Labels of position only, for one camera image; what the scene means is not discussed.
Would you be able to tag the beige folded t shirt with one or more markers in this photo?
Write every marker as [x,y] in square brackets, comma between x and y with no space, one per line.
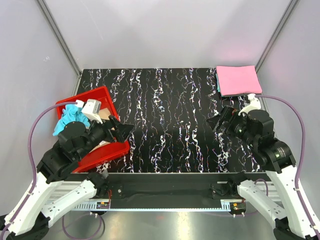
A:
[104,115]

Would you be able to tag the teal folded t shirt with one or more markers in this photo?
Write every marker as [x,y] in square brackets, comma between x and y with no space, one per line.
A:
[218,83]

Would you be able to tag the pink folded t shirt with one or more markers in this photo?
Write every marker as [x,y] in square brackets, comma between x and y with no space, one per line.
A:
[238,80]

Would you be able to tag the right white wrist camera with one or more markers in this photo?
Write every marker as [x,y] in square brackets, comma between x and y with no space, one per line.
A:
[254,104]

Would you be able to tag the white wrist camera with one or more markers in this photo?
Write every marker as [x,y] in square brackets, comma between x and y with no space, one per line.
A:
[254,104]
[95,104]

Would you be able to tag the aluminium rail frame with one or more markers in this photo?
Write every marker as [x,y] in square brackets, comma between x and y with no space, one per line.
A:
[150,206]

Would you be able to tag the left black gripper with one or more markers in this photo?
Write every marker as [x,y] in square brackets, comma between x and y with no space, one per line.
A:
[120,133]

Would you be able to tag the red plastic bin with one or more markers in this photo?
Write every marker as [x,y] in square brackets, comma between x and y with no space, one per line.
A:
[106,152]

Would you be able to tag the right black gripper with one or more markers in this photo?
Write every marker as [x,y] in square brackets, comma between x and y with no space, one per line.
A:
[228,113]

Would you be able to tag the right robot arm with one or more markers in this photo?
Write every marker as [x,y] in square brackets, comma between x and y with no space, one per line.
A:
[294,219]

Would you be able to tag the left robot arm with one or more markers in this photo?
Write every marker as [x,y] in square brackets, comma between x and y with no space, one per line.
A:
[33,216]

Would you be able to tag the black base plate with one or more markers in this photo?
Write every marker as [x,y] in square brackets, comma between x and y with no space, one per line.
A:
[165,186]

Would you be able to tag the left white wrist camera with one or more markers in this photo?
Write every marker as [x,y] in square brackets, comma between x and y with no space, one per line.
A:
[95,104]

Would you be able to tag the turquoise t shirt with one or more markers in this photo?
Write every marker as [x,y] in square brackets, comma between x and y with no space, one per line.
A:
[71,113]

